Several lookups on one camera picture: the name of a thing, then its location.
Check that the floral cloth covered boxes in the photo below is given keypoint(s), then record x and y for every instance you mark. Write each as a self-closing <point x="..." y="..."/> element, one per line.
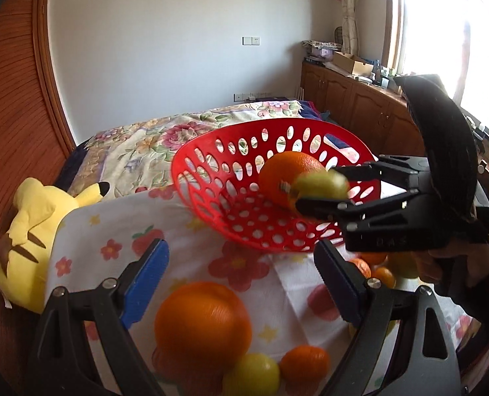
<point x="320" y="51"/>

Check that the window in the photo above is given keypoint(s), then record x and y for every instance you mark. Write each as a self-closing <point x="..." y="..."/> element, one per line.
<point x="455" y="20"/>

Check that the white flower print cloth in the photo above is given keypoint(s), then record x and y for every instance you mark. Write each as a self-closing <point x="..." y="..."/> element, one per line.
<point x="116" y="222"/>

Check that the floral bedspread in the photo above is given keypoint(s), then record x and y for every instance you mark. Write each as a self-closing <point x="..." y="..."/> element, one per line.
<point x="145" y="144"/>

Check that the yellow plush toy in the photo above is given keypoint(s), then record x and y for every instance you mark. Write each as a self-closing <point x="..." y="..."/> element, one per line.
<point x="34" y="214"/>

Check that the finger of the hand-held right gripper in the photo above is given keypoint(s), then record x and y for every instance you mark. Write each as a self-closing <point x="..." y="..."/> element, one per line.
<point x="368" y="171"/>
<point x="322" y="206"/>

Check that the red perforated plastic basket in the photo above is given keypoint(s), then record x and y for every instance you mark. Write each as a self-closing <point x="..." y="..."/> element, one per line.
<point x="195" y="181"/>

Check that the wooden cabinet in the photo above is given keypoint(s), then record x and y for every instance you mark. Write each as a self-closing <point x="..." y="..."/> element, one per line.
<point x="364" y="103"/>

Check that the white wall socket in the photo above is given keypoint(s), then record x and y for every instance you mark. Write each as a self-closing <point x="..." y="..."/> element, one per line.
<point x="251" y="41"/>

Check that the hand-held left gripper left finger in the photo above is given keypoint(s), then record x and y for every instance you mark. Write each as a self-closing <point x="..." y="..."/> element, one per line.
<point x="145" y="280"/>

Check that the large orange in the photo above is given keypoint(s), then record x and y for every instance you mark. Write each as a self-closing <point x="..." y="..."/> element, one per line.
<point x="203" y="321"/>
<point x="281" y="169"/>

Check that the small tangerine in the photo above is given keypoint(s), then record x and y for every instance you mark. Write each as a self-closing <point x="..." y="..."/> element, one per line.
<point x="304" y="363"/>
<point x="374" y="258"/>
<point x="384" y="277"/>
<point x="362" y="268"/>

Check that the cardboard box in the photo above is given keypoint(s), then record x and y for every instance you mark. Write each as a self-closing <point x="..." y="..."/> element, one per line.
<point x="351" y="64"/>

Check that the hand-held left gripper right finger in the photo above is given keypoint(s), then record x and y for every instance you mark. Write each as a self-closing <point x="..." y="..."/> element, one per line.
<point x="339" y="284"/>

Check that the small green apple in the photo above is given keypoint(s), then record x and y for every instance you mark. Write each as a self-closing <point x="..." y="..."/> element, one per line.
<point x="252" y="375"/>
<point x="403" y="265"/>

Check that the white power strip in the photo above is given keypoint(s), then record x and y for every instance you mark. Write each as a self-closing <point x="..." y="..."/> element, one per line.
<point x="248" y="95"/>

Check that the wooden wardrobe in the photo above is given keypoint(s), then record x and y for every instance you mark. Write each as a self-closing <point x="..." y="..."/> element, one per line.
<point x="13" y="111"/>

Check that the patterned curtain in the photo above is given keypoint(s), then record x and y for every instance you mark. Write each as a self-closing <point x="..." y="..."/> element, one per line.
<point x="349" y="8"/>

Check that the person's right hand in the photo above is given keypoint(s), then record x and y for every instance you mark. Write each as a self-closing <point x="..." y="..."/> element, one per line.
<point x="434" y="266"/>

